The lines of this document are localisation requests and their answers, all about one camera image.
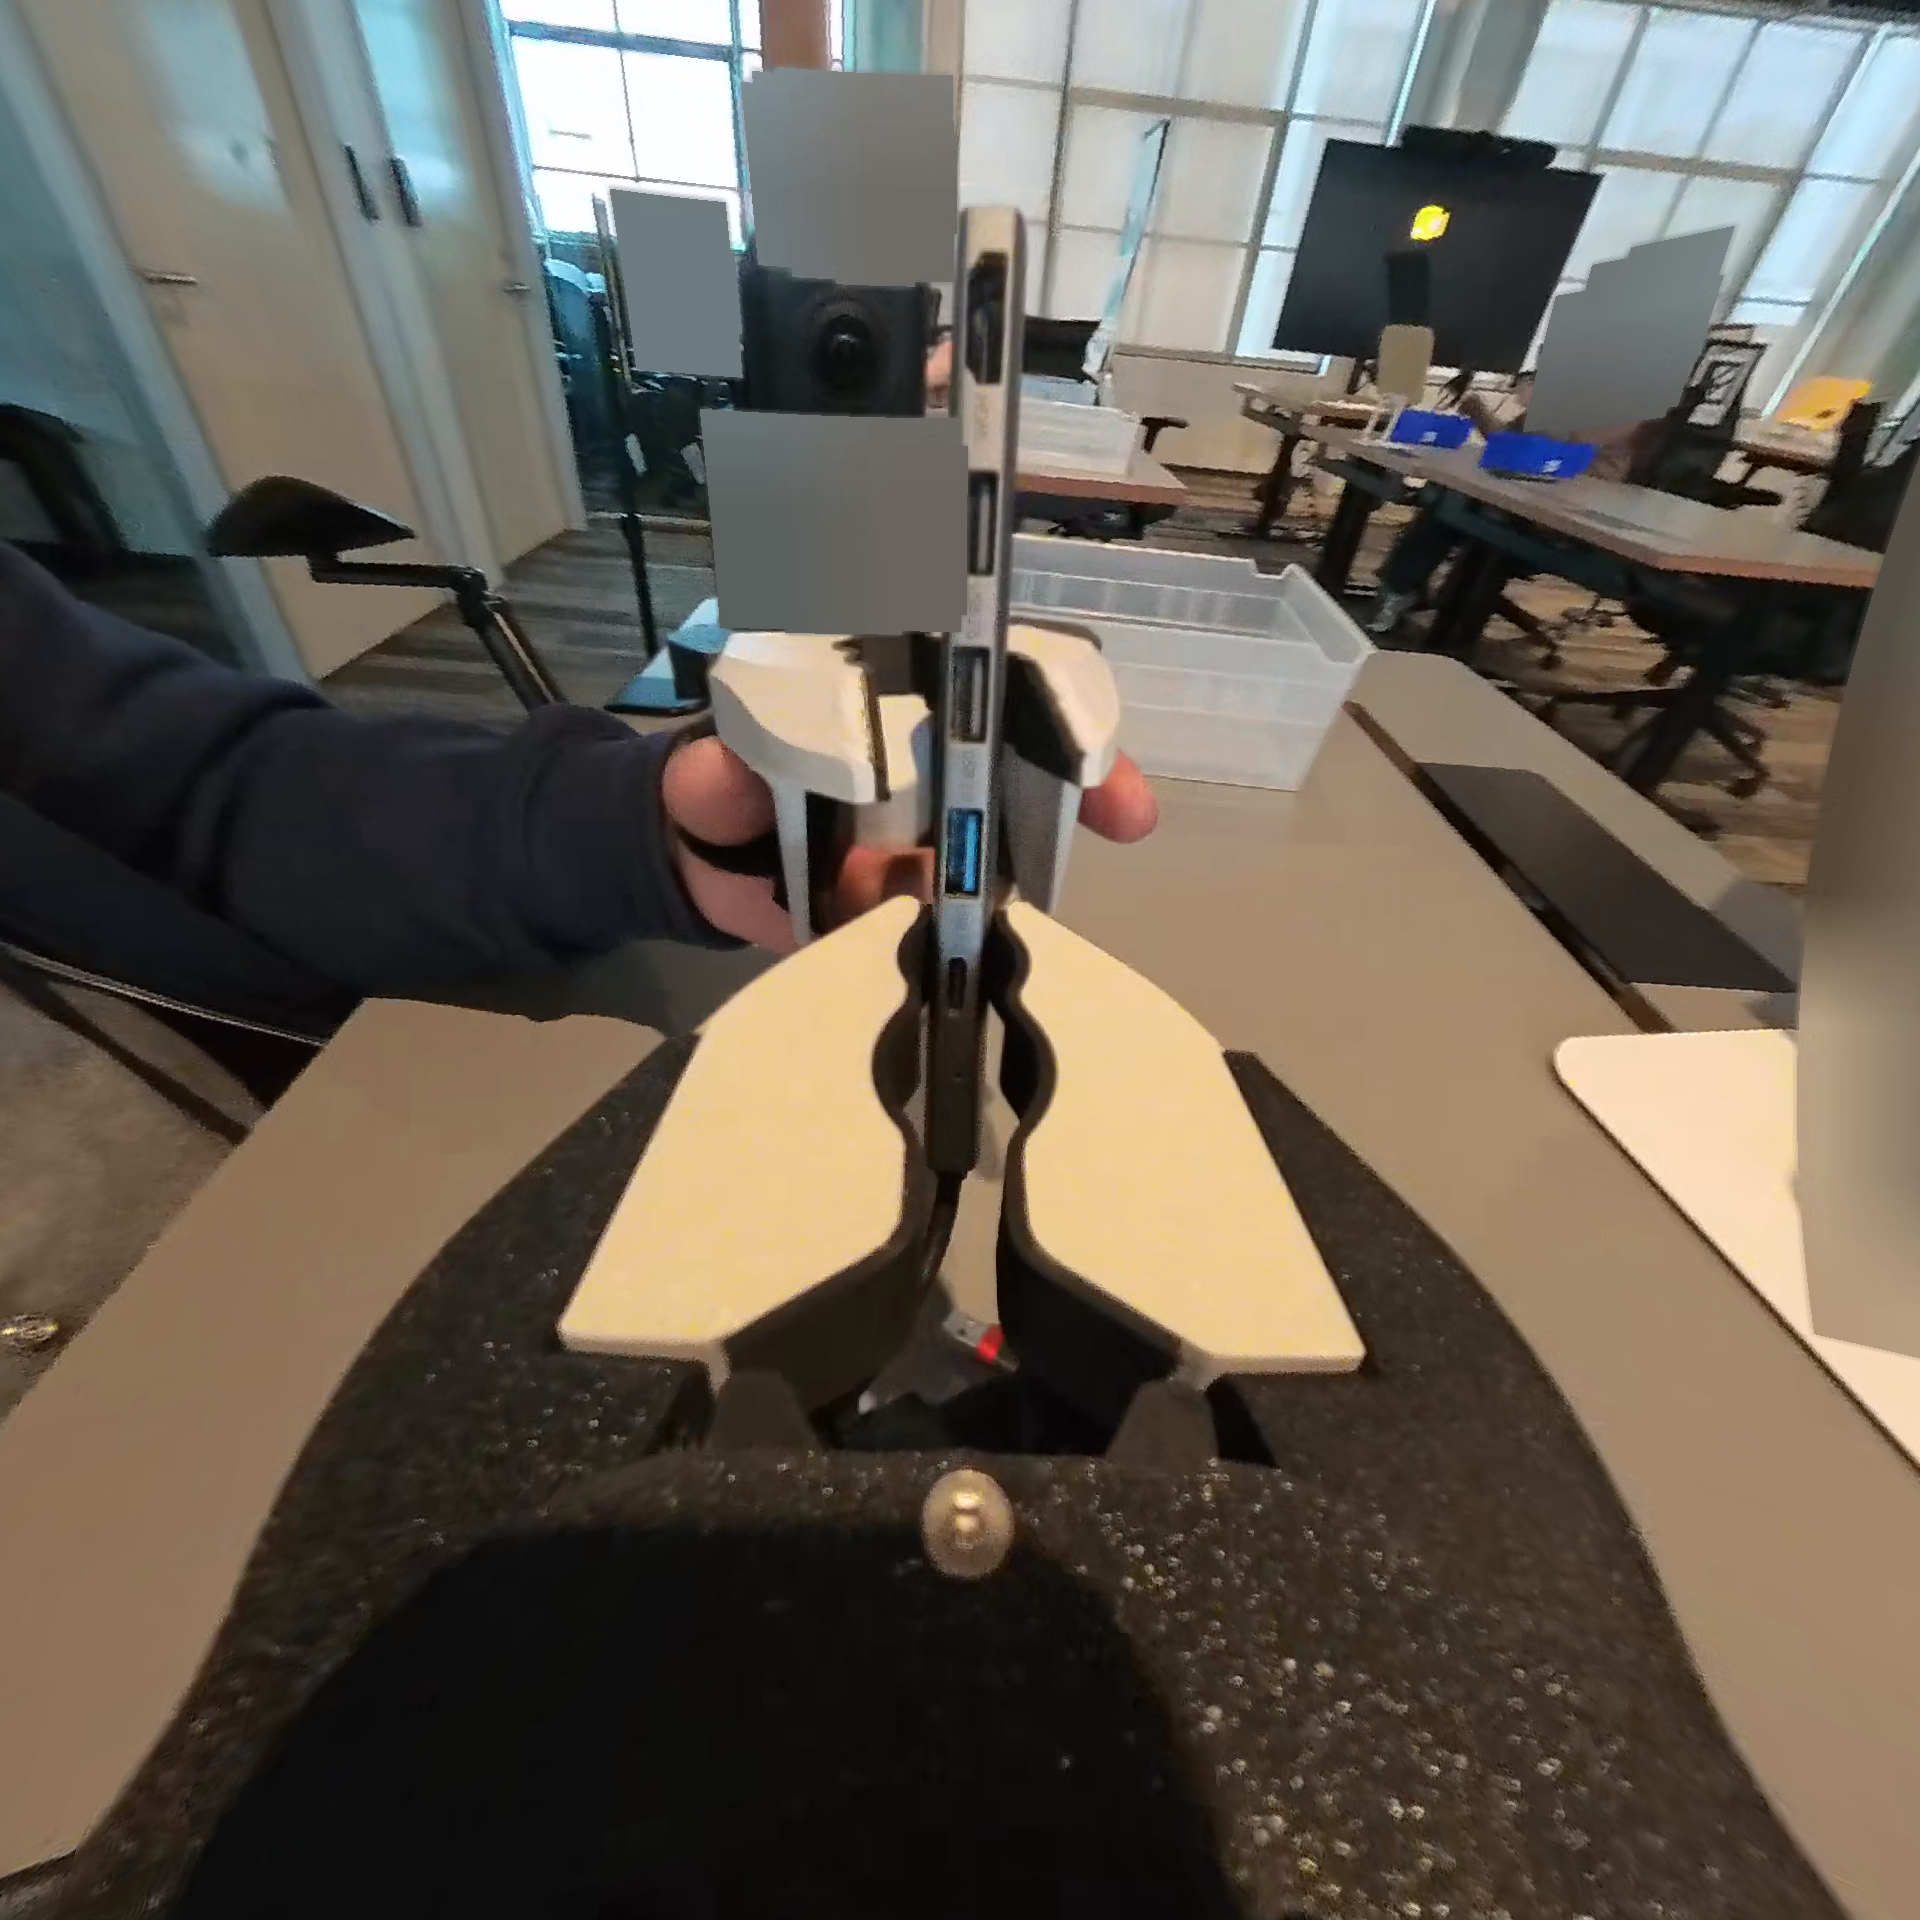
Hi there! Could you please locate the person's left forearm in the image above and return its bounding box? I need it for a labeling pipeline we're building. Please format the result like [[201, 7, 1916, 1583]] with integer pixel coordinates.
[[0, 539, 781, 1039]]

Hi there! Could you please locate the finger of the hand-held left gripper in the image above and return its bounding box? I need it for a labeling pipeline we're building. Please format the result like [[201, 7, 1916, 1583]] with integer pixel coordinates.
[[704, 632, 894, 806], [1001, 617, 1125, 790]]

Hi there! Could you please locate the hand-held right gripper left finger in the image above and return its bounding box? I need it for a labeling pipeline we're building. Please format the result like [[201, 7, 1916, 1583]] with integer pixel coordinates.
[[557, 897, 940, 1449]]

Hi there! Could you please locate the black desk mat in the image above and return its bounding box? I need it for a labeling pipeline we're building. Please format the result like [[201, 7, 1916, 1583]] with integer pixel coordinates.
[[1416, 761, 1793, 994]]

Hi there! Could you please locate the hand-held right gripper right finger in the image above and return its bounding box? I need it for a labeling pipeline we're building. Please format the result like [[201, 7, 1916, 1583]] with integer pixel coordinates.
[[992, 902, 1369, 1466]]

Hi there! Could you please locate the clear plastic bin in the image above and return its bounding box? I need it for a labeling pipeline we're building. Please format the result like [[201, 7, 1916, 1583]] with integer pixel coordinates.
[[1001, 538, 1373, 794]]

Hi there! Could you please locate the large black monitor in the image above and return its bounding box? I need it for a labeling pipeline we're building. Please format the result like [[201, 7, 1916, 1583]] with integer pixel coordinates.
[[1271, 138, 1604, 385]]

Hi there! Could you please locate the white document stand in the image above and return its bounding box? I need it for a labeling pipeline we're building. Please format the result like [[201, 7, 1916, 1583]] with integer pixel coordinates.
[[1552, 1026, 1920, 1471]]

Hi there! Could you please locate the grey usb hub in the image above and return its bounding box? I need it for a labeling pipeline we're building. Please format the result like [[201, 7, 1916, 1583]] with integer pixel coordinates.
[[918, 206, 1029, 1180]]

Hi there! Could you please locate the black hub cable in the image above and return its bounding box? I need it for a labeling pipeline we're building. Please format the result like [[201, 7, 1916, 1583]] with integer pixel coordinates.
[[855, 1170, 969, 1412]]

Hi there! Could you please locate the brown office desk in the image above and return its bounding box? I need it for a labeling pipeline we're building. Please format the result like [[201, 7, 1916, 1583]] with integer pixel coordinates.
[[1236, 382, 1884, 782]]

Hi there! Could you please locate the rounded beige board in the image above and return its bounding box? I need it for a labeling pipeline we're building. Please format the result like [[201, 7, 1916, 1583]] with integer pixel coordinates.
[[1370, 322, 1442, 438]]

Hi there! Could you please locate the white door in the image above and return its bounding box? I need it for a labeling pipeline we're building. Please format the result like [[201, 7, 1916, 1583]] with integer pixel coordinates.
[[29, 0, 588, 676]]

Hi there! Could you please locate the black chair armrest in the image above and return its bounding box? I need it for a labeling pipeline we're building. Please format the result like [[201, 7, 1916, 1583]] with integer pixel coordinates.
[[201, 479, 557, 706]]

